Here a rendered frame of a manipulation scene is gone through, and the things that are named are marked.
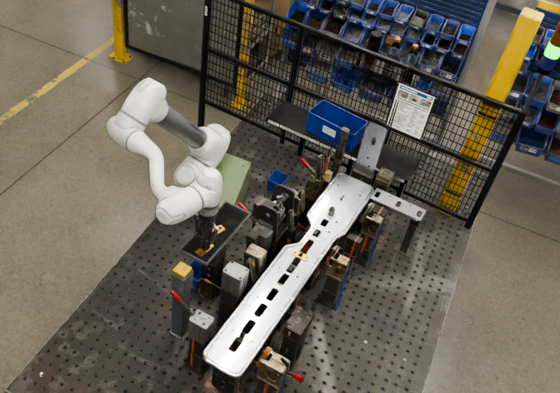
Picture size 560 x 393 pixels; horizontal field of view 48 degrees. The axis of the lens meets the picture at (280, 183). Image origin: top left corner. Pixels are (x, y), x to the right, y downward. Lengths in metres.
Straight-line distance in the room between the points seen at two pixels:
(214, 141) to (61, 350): 1.22
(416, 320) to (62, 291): 2.12
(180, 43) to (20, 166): 1.67
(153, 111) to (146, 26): 2.88
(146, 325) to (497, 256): 2.71
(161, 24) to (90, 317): 3.07
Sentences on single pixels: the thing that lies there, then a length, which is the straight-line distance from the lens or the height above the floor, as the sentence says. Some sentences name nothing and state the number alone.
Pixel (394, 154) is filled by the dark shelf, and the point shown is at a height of 1.03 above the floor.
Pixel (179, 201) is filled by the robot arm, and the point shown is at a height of 1.57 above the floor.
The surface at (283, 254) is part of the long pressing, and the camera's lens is 3.01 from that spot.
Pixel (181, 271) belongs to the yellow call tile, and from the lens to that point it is 2.70.
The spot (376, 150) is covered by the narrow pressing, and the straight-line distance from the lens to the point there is 3.41.
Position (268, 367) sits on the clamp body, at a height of 1.05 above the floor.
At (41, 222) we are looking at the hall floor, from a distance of 4.53.
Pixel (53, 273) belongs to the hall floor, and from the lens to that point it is 4.23.
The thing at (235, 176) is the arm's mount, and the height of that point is 0.92.
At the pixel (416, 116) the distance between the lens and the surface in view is 3.56.
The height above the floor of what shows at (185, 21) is 0.61.
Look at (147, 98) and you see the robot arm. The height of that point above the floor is 1.61.
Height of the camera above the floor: 3.27
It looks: 43 degrees down
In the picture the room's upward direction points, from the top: 10 degrees clockwise
